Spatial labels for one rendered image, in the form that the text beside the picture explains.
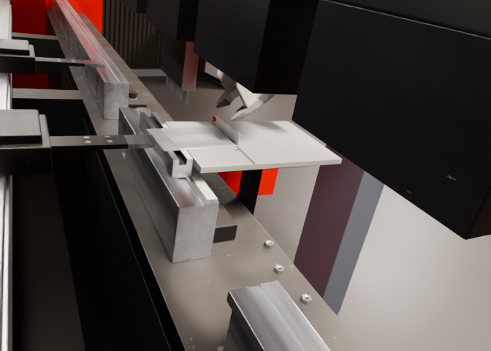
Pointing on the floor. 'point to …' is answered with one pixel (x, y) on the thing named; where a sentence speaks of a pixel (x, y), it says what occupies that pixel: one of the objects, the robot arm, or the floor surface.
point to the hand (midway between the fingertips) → (231, 110)
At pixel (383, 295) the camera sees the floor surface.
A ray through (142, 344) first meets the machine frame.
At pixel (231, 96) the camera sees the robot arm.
